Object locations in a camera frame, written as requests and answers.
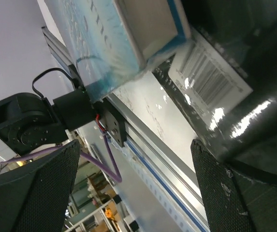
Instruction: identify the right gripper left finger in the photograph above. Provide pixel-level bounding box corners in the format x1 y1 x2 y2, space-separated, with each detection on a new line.
0 140 81 232

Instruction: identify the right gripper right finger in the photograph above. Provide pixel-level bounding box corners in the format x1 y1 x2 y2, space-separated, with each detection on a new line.
190 139 277 232

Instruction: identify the teal blue book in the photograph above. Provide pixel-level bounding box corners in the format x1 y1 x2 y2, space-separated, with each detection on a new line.
46 0 190 102

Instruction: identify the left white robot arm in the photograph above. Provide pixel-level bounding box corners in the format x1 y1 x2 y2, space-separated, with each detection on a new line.
0 89 96 156

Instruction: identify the black notebook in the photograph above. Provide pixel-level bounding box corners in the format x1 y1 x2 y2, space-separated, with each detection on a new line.
153 0 277 182

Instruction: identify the light blue slotted cable duct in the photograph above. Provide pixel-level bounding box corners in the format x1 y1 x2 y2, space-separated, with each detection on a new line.
112 142 210 232

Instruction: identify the aluminium mounting rail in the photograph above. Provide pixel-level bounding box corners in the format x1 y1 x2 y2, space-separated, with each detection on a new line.
41 26 211 218

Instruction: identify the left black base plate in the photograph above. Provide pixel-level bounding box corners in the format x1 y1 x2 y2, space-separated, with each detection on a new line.
68 64 127 147

